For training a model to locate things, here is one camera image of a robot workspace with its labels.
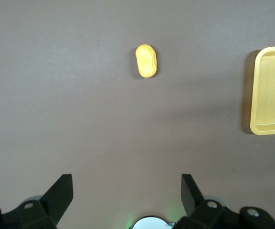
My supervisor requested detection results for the yellow plastic tray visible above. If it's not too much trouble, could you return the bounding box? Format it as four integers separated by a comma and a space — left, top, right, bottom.
250, 45, 275, 135

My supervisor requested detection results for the brown table cover mat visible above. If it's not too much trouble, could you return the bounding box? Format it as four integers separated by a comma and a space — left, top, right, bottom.
0, 0, 275, 229

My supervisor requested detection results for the yellow potato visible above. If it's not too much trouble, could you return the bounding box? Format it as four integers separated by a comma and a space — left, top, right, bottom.
135, 44, 158, 78

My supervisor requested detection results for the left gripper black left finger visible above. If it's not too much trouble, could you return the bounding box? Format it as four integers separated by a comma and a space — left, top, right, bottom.
0, 174, 74, 229

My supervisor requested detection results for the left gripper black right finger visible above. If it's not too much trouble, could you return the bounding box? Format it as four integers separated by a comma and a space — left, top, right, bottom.
173, 174, 275, 229

